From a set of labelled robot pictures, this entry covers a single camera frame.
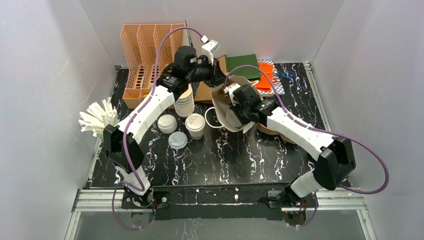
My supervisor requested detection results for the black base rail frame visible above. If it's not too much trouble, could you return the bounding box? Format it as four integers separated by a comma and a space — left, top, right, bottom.
66, 183, 377, 240

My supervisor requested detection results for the dark green paper bag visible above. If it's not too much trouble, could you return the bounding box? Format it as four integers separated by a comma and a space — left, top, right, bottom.
218, 54, 261, 80

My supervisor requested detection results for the pink desk file organizer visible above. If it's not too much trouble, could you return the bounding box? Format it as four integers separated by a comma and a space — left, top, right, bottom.
120, 23, 184, 109

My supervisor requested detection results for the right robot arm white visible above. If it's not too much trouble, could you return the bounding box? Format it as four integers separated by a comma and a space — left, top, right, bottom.
224, 83, 356, 204

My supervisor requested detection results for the single white lid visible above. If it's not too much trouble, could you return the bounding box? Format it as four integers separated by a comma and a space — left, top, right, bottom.
185, 113, 206, 131

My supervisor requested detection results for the loose white lid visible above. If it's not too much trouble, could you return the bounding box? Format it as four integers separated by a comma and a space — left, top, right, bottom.
168, 131, 188, 150

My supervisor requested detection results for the tan paper bag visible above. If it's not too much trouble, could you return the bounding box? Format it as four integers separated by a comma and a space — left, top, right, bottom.
210, 75, 263, 133

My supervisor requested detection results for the single paper cup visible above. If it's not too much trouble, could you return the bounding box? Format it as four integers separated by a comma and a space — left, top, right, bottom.
185, 113, 206, 139

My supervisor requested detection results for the orange paper bag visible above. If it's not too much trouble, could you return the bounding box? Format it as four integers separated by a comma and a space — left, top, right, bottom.
255, 61, 274, 92

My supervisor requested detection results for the white folder in organizer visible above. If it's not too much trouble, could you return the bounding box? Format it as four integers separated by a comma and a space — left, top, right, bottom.
182, 29, 194, 47

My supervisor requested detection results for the stack of white lids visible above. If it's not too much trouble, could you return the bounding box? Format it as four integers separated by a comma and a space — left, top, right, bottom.
157, 114, 178, 134

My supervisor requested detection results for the cardboard two-cup carrier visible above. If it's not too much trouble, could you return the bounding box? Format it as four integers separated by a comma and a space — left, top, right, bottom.
256, 123, 296, 145

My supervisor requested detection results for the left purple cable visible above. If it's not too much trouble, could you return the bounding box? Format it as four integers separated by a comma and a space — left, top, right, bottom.
111, 26, 206, 231

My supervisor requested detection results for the stack of paper cups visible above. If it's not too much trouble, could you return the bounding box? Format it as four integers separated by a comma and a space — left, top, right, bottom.
173, 84, 195, 118

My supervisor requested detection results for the brown kraft paper bag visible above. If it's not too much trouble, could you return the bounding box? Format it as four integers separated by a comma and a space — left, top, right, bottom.
194, 82, 213, 105

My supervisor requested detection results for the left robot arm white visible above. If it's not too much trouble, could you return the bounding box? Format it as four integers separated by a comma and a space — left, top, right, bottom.
102, 42, 226, 208

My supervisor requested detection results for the white wrapped straws bundle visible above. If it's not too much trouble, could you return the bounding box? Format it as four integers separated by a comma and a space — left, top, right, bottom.
78, 97, 119, 141

